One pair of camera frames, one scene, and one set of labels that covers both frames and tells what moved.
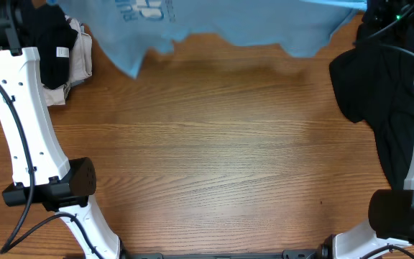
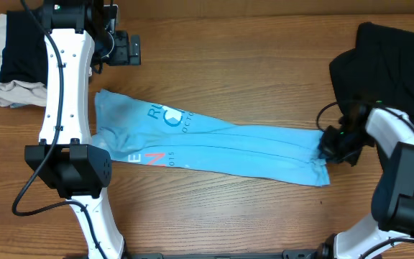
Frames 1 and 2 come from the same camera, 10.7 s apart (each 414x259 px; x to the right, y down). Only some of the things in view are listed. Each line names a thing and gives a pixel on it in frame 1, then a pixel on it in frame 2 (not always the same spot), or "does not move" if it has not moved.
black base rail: (286, 255) does not move
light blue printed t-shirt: (134, 30) → (141, 131)
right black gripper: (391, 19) → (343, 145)
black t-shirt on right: (376, 83) does not move
